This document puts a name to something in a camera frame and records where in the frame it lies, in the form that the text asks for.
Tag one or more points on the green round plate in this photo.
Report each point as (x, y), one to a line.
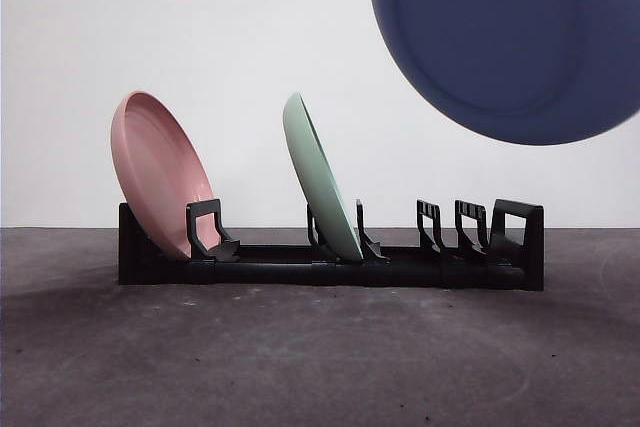
(317, 182)

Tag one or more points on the pink round plate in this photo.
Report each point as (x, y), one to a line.
(150, 162)

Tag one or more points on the blue round plate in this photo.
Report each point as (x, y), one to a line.
(500, 37)

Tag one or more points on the black plate rack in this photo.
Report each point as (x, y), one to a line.
(280, 274)

